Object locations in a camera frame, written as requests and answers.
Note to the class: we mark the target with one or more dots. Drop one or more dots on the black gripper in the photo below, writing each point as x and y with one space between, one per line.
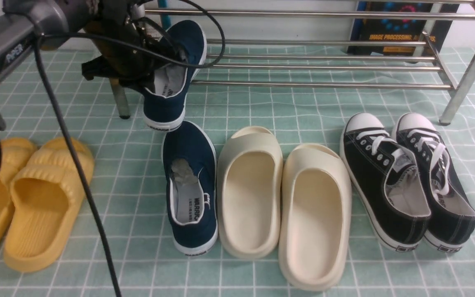
126 21

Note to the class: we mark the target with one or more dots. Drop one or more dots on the navy canvas shoe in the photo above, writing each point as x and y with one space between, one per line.
189 162
165 95

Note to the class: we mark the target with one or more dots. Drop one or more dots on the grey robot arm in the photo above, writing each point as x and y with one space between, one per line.
131 47

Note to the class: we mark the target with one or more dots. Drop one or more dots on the stainless steel shoe rack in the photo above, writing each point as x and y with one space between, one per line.
426 58

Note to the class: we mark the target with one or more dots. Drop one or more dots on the teal vertical pole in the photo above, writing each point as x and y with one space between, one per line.
163 4

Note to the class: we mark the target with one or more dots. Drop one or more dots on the right yellow foam slipper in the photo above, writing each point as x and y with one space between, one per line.
47 195

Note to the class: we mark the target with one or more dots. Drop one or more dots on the yellow foam slipper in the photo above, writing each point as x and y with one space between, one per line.
15 154
47 195

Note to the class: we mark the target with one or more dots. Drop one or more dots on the left cream foam slipper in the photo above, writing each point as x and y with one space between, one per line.
248 187

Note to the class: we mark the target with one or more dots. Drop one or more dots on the cream foam slipper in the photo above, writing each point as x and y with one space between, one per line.
316 214
248 187

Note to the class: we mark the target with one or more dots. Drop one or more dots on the left yellow foam slipper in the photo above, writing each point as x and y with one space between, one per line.
15 154

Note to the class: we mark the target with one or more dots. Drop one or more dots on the dark image processing book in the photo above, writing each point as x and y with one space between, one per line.
394 30

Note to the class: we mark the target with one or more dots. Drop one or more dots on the right cream foam slipper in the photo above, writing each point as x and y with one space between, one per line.
316 214

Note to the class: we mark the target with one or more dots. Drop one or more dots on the left black canvas sneaker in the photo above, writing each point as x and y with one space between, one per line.
386 177

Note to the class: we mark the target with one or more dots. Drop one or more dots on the black canvas sneaker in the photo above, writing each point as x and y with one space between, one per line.
386 177
452 220

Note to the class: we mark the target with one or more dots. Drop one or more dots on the right black canvas sneaker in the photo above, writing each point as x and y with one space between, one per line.
452 220

